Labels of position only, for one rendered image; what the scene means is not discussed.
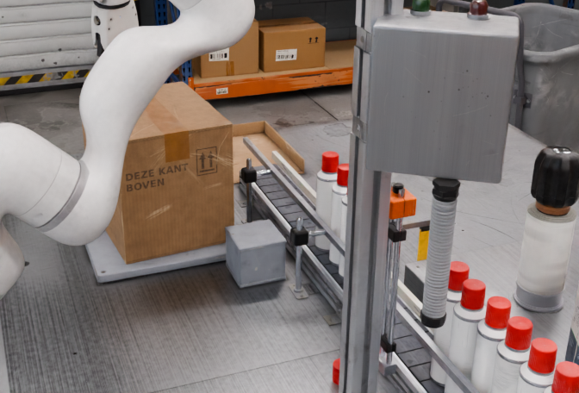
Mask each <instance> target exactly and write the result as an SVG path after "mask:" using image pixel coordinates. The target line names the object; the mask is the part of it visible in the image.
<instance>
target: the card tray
mask: <svg viewBox="0 0 579 393"><path fill-rule="evenodd" d="M243 137H248V139H249V140H250V141H251V142H252V143H253V144H254V145H255V146H256V147H257V149H258V150H259V151H260V152H261V153H262V154H263V155H264V156H265V157H266V158H267V159H268V160H269V161H270V162H271V163H272V164H276V165H277V163H276V162H275V161H274V160H273V159H272V157H271V156H272V151H277V152H278V153H279V154H280V155H281V156H282V157H283V158H284V159H285V160H286V162H287V163H288V164H289V165H290V166H291V167H292V168H293V169H294V170H295V171H296V172H297V173H298V174H303V173H304V165H305V159H304V158H303V157H302V156H301V155H300V154H299V153H298V152H297V151H296V150H295V149H294V148H293V147H292V146H291V145H290V144H289V143H288V142H287V141H286V140H285V139H284V138H283V137H282V136H281V135H280V134H279V133H278V132H277V131H276V130H275V129H274V128H273V127H272V126H271V125H270V124H269V123H268V122H267V121H260V122H247V123H241V124H234V125H233V184H239V183H240V170H241V168H243V167H246V159H248V158H250V159H252V166H253V167H254V166H261V165H262V164H261V163H260V162H259V160H258V159H257V158H256V157H255V156H254V155H253V154H252V152H251V151H250V150H249V149H248V148H247V147H246V145H245V144H244V143H243Z"/></svg>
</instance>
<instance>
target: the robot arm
mask: <svg viewBox="0 0 579 393"><path fill-rule="evenodd" d="M169 1H170V2H171V3H173V4H174V5H175V6H176V7H177V8H178V9H179V10H180V17H179V18H178V19H177V20H176V21H175V22H174V23H172V24H169V25H164V26H143V27H139V22H138V16H137V11H136V8H135V4H134V0H93V4H92V12H91V31H92V40H93V44H94V47H95V48H97V53H96V55H97V56H98V57H100V58H99V59H98V61H97V62H96V63H95V64H94V66H93V68H92V69H91V71H90V73H89V75H88V76H87V78H86V80H85V81H84V85H83V88H82V90H81V94H80V98H79V111H80V115H81V119H82V123H83V125H84V131H85V134H86V148H85V151H84V155H83V157H82V158H81V160H76V159H74V158H73V157H72V156H70V155H69V154H67V153H65V152H64V151H62V150H61V149H59V148H58V147H56V146H55V145H54V144H52V143H51V142H49V141H48V140H46V139H44V138H43V137H41V136H39V135H38V134H37V133H35V132H33V131H31V130H30V129H28V128H25V127H23V126H21V125H17V124H14V123H7V122H6V123H0V300H1V299H2V298H3V297H4V296H5V295H6V293H7V292H8V291H9V290H10V289H11V287H12V286H13V285H14V284H15V283H16V281H17V280H18V278H19V277H20V276H21V275H22V272H23V270H24V266H25V260H24V256H23V254H22V250H21V249H20V247H19V246H18V245H17V243H16V242H15V240H14V239H13V238H12V236H11V235H10V234H9V232H8V231H7V229H6V228H5V226H4V225H3V222H2V219H3V217H4V216H5V215H13V216H14V217H16V218H18V219H19V220H21V221H23V222H25V223H27V224H28V225H29V226H31V227H33V228H35V229H37V230H38V231H40V232H42V233H43V234H45V235H46V236H48V237H50V238H52V239H53V240H56V241H57V242H60V243H62V244H66V245H70V246H82V245H85V244H88V243H90V242H92V241H93V240H95V239H96V238H98V237H99V236H100V235H101V234H102V233H103V232H104V231H105V229H106V228H107V227H108V226H109V224H110V221H111V219H112V217H113V215H114V213H115V208H116V204H117V201H118V196H119V192H120V186H121V175H122V167H123V162H124V157H125V153H126V150H127V146H128V141H129V138H130V136H131V133H132V131H133V129H134V126H135V124H136V123H137V121H138V120H139V118H140V116H141V115H142V113H143V112H144V110H145V109H146V107H147V105H148V104H149V103H150V102H151V101H152V99H153V98H154V96H155V95H156V94H157V92H158V91H159V89H160V88H161V86H162V85H163V84H164V82H165V81H166V79H168V78H169V77H170V75H171V74H172V73H173V72H174V71H175V70H176V69H177V68H178V67H179V66H181V65H182V64H183V63H184V62H186V61H188V60H190V59H194V58H195V57H198V56H201V55H204V54H207V53H212V52H216V51H220V50H223V49H226V48H229V47H231V46H233V45H234V44H236V43H237V42H238V41H240V40H241V39H242V38H243V37H244V36H245V35H246V33H247V32H248V30H249V29H250V27H251V26H252V22H253V19H254V14H255V5H254V1H253V0H169Z"/></svg>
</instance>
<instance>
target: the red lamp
mask: <svg viewBox="0 0 579 393"><path fill-rule="evenodd" d="M488 7H489V5H488V3H487V1H486V0H472V2H471V3H470V11H469V12H468V13H467V17H468V18H470V19H474V20H486V19H489V13H488Z"/></svg>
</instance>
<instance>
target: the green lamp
mask: <svg viewBox="0 0 579 393"><path fill-rule="evenodd" d="M430 2H431V1H430V0H413V4H412V8H411V9H410V14H411V15H414V16H429V15H431V12H432V10H431V9H430Z"/></svg>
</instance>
